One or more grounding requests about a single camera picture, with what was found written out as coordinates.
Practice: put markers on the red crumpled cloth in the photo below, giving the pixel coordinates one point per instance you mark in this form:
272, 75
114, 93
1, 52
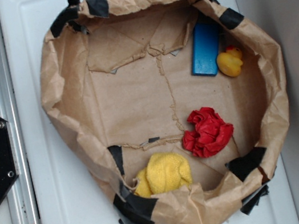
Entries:
210, 135

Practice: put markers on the blue rectangular block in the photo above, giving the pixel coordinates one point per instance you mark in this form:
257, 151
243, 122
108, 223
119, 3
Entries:
205, 49

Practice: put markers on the yellow rubber duck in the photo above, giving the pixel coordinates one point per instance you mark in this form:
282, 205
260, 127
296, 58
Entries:
230, 61

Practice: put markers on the brown paper bag bin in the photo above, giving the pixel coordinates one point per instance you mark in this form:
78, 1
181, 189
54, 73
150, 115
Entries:
117, 84

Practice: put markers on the yellow cloth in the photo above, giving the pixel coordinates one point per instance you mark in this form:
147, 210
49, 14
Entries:
164, 172

